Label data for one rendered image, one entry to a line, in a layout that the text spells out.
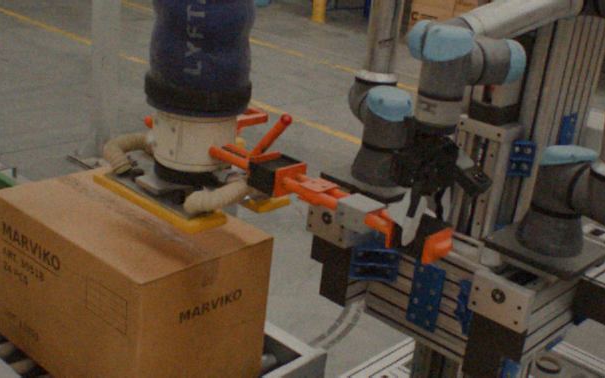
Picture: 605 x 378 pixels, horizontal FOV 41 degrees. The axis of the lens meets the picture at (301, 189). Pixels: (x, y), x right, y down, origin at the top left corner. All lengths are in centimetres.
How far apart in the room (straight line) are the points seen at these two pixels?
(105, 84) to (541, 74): 333
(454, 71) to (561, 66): 74
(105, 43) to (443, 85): 371
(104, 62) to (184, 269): 322
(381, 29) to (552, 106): 48
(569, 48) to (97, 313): 125
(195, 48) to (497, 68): 60
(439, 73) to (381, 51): 88
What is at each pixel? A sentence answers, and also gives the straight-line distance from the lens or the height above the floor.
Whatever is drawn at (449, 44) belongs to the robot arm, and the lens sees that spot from 129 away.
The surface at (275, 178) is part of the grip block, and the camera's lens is 155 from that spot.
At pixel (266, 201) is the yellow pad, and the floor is 109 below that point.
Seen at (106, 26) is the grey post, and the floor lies 84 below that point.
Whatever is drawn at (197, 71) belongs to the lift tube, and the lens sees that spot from 162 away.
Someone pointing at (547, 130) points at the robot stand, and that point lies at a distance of 205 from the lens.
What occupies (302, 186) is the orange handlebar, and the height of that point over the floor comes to 122.
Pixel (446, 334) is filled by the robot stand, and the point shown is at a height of 74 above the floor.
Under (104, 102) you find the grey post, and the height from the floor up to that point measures 39.
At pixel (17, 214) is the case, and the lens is 206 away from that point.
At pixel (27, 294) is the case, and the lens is 212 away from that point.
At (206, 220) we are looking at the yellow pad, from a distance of 164.
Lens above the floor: 176
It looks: 21 degrees down
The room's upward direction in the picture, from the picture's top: 7 degrees clockwise
